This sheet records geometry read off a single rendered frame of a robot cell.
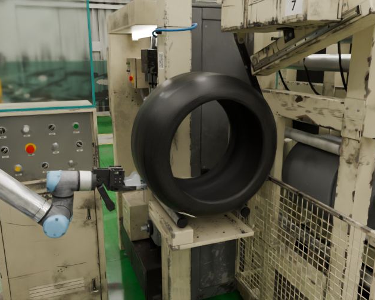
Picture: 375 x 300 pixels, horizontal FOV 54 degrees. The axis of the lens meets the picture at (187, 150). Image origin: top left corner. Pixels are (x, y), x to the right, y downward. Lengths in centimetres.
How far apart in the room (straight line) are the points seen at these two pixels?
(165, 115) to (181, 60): 47
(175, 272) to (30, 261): 78
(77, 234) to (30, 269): 30
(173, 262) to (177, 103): 97
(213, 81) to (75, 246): 127
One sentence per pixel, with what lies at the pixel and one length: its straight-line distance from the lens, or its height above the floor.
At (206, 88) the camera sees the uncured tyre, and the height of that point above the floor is 142.
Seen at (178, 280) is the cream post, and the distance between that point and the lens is 204.
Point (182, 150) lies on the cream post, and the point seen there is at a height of 109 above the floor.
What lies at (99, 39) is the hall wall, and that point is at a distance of 1064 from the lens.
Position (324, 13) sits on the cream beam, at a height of 166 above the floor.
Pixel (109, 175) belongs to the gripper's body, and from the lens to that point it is 138.
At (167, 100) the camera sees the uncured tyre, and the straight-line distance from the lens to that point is 130.
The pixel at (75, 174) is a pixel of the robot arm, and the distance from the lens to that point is 136.
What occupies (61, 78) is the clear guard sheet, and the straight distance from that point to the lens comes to 196.
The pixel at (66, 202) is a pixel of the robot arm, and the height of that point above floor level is 103.
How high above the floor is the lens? 153
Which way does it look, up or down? 15 degrees down
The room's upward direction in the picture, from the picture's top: straight up
